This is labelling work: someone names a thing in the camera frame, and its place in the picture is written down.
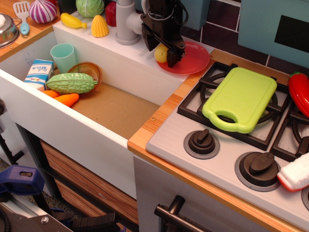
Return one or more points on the black left burner grate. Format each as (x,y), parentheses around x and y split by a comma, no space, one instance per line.
(260,137)

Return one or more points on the grey stove top panel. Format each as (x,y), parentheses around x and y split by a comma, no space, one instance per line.
(167,143)

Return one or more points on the toy milk carton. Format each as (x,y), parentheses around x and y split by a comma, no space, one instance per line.
(39,73)

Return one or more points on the red plastic plate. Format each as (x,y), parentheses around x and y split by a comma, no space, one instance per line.
(196,59)

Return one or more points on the purple striped toy onion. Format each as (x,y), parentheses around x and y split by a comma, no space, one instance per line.
(42,11)

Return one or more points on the metal pot with lid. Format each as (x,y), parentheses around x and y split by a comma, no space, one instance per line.
(9,32)

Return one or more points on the teal plastic cup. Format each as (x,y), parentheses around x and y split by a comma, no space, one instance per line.
(64,56)

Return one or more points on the white red toy bottle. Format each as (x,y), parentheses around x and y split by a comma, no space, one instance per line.
(295,175)

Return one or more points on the yellow toy corn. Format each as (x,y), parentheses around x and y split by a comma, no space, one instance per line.
(99,27)

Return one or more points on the green plastic cutting board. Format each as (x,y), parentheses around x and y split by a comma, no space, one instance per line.
(240,99)

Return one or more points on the grey toy faucet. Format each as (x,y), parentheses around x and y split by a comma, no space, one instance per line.
(128,23)

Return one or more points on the white blue toy spatula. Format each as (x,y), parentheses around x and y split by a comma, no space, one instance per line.
(21,10)

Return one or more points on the small black stove knob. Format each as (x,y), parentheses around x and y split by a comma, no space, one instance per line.
(201,144)

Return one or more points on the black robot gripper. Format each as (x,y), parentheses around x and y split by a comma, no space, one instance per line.
(161,25)

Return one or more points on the yellow toy potato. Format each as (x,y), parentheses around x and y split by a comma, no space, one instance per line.
(160,53)

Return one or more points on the orange translucent bowl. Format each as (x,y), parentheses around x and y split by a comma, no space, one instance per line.
(91,69)

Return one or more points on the orange toy carrot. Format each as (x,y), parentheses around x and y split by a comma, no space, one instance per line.
(68,99)
(51,93)

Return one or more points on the red toy bell pepper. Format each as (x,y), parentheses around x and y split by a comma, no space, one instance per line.
(110,13)

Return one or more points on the green toy bitter gourd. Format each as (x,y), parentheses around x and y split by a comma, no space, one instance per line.
(67,83)

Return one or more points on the black oven door handle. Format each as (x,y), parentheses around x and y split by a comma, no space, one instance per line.
(170,219)

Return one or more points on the black burner grate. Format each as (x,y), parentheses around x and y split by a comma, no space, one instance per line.
(260,137)
(292,140)

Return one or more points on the black right burner grate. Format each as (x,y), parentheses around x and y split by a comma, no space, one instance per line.
(292,140)

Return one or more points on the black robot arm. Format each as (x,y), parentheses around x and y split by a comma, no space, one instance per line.
(166,3)

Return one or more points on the blue clamp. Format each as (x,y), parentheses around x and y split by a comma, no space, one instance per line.
(21,180)

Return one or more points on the yellow toy banana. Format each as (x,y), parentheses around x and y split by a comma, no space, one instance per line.
(71,21)

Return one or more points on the red toy chili pepper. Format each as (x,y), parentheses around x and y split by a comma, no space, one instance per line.
(298,86)

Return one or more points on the large black stove knob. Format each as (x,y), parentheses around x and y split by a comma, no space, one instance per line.
(258,171)

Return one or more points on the green toy cabbage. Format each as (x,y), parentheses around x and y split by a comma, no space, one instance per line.
(90,8)

